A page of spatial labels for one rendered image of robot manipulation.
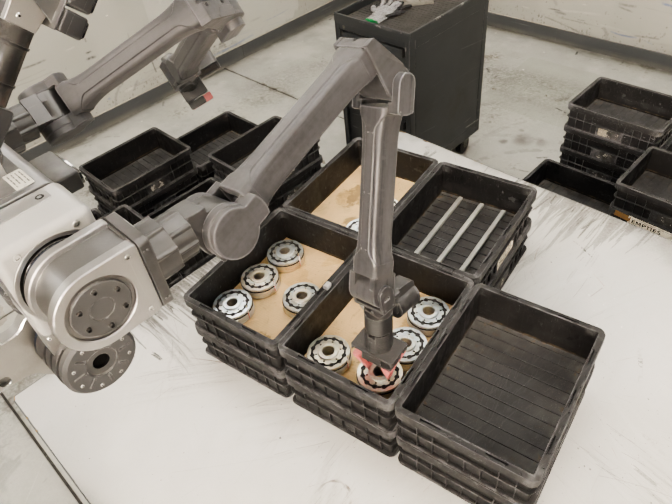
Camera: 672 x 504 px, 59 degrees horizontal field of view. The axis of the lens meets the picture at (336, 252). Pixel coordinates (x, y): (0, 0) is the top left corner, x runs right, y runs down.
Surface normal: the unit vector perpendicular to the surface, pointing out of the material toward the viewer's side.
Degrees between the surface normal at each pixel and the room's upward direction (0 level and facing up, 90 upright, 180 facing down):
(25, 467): 0
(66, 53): 90
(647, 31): 90
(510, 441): 0
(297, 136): 75
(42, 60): 90
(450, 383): 0
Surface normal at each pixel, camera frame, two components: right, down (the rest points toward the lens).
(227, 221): 0.68, 0.27
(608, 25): -0.69, 0.54
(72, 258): -0.10, -0.72
